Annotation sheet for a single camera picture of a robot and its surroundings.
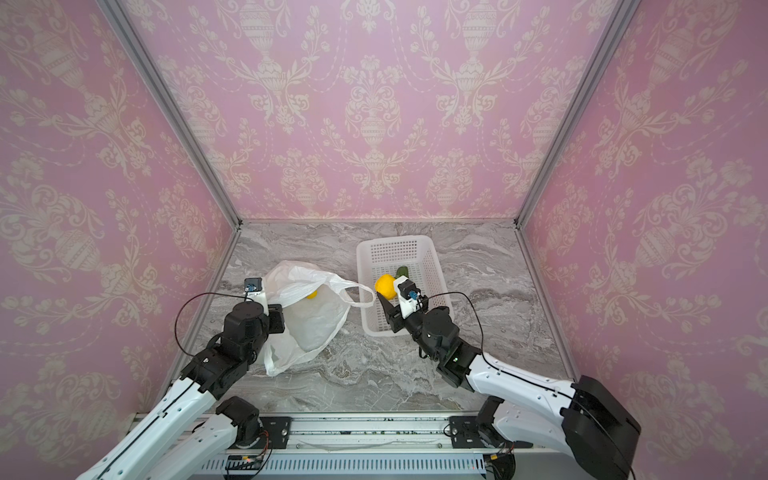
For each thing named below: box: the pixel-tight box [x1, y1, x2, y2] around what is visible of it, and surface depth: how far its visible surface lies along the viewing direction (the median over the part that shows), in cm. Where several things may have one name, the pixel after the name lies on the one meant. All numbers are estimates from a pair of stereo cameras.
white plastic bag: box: [261, 260, 375, 377], surface depth 85 cm
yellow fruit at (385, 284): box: [375, 273, 397, 300], surface depth 73 cm
